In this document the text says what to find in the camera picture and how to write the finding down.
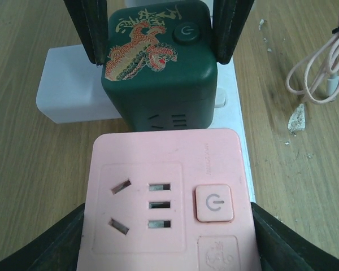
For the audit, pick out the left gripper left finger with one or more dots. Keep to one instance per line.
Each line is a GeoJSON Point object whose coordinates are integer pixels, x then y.
{"type": "Point", "coordinates": [55, 249]}

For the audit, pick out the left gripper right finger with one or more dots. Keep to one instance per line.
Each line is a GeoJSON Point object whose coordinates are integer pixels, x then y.
{"type": "Point", "coordinates": [281, 248]}

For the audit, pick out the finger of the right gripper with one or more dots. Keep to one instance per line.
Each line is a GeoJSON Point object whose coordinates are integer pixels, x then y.
{"type": "Point", "coordinates": [228, 21]}
{"type": "Point", "coordinates": [90, 18]}

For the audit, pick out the white paper scrap pile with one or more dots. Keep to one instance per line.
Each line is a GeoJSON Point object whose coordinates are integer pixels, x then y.
{"type": "Point", "coordinates": [297, 120]}

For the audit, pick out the green dragon cube adapter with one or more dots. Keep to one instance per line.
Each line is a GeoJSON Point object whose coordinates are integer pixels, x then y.
{"type": "Point", "coordinates": [160, 71]}

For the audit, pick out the white power strip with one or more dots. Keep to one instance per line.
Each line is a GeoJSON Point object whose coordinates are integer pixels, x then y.
{"type": "Point", "coordinates": [228, 114]}

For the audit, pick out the pink cube socket adapter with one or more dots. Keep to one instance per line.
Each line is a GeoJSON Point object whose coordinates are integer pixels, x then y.
{"type": "Point", "coordinates": [169, 200]}

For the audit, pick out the white plug adapter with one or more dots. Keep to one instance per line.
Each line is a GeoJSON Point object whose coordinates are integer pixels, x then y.
{"type": "Point", "coordinates": [70, 88]}

